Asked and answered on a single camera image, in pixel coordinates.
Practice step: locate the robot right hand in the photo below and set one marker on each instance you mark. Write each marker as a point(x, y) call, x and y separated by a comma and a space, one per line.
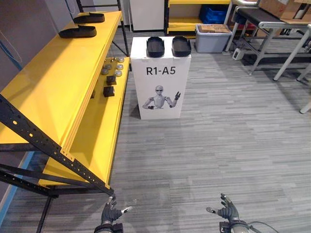
point(229, 211)

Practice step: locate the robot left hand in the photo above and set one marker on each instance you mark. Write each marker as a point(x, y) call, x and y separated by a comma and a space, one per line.
point(110, 213)

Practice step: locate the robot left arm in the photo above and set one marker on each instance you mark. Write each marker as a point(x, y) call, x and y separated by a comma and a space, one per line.
point(104, 228)

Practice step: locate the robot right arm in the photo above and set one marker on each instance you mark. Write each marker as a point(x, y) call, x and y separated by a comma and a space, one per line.
point(239, 228)

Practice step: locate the yellow background shelf rack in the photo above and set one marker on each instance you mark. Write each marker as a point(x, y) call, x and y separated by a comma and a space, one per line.
point(182, 25)

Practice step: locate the dark cube part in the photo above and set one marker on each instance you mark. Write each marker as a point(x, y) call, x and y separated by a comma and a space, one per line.
point(111, 80)
point(108, 91)

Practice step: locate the grey table leg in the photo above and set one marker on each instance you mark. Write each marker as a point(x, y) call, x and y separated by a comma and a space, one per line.
point(306, 106)

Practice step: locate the white box printed R1-A5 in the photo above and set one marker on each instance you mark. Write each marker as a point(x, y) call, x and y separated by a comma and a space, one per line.
point(160, 82)

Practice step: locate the round silver disc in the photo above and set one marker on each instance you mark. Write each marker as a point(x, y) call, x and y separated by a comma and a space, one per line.
point(120, 60)
point(105, 71)
point(118, 73)
point(119, 66)

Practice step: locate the white power adapter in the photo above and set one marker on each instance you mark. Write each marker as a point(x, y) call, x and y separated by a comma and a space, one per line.
point(237, 54)

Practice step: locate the grey plastic bin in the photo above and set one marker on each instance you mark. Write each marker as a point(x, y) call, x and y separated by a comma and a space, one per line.
point(211, 42)

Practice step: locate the black plastic housing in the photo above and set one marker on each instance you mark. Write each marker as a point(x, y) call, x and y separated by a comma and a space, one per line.
point(77, 32)
point(89, 18)
point(155, 47)
point(181, 46)

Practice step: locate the cardboard in grey bin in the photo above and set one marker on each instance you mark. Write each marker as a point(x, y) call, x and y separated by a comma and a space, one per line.
point(215, 28)

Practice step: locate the blue plastic crate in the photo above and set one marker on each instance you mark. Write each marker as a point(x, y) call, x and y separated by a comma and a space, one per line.
point(213, 14)

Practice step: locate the grey conveyor table black belt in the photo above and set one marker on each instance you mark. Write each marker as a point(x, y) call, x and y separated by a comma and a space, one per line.
point(261, 15)

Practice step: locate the white cabinet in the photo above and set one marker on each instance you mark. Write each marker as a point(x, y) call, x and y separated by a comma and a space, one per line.
point(147, 14)

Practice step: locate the cardboard box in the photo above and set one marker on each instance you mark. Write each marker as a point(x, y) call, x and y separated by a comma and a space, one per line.
point(279, 7)

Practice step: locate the yellow shelf rack black frame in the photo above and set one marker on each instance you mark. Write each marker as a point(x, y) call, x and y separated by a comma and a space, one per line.
point(68, 80)

